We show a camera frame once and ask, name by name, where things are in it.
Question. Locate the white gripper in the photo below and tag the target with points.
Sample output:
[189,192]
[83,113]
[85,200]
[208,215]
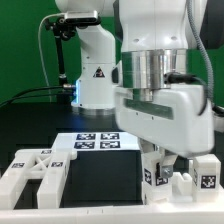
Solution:
[174,120]

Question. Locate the white chair seat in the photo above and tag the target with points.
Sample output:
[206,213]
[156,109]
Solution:
[181,187]

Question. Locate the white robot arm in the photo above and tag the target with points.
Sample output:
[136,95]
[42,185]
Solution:
[134,64]

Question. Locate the white U-shaped fence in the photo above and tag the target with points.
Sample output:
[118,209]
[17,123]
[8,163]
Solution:
[178,212]

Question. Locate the white base tag plate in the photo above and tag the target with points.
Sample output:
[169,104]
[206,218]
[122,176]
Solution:
[96,141]

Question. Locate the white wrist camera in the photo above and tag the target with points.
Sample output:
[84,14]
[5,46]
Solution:
[115,74]

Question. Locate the white chair back frame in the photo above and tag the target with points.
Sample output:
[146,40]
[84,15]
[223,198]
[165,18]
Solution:
[49,166]

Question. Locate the silver camera on stand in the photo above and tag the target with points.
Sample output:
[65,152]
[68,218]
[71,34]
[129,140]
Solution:
[81,17]

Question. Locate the black camera stand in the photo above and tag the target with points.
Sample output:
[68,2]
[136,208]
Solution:
[62,32]

